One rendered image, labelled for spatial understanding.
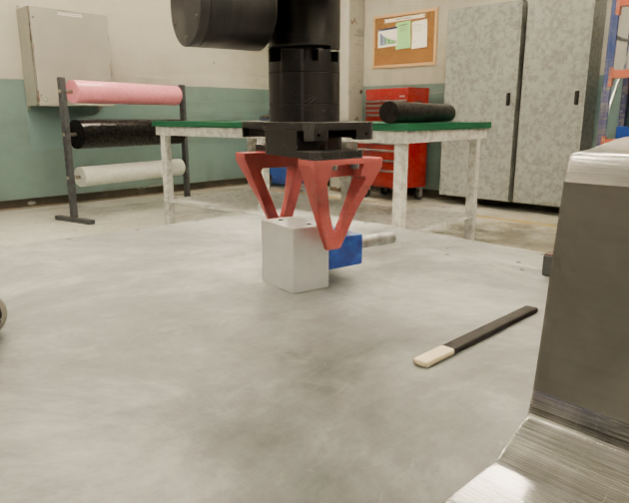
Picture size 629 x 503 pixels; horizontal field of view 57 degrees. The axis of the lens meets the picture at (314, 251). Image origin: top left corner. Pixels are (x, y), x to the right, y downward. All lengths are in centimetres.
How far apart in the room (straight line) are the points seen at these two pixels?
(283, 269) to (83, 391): 21
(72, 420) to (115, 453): 4
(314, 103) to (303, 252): 12
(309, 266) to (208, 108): 733
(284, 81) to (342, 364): 23
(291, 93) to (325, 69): 3
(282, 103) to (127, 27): 683
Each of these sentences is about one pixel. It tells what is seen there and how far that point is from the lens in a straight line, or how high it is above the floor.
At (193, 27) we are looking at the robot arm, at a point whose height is 100.
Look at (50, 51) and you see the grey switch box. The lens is 650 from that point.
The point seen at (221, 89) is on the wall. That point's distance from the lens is 791.
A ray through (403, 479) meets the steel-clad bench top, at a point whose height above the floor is 80.
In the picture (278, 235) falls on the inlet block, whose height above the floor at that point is 85.
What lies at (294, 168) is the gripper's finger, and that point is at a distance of 53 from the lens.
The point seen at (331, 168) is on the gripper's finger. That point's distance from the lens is 42.
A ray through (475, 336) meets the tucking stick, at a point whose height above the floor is 80.
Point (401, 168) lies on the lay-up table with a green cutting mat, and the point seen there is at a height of 65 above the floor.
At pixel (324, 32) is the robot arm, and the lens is 46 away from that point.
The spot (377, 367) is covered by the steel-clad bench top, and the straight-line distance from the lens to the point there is 34.
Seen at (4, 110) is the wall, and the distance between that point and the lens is 665.
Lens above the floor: 94
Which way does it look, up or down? 13 degrees down
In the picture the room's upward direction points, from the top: straight up
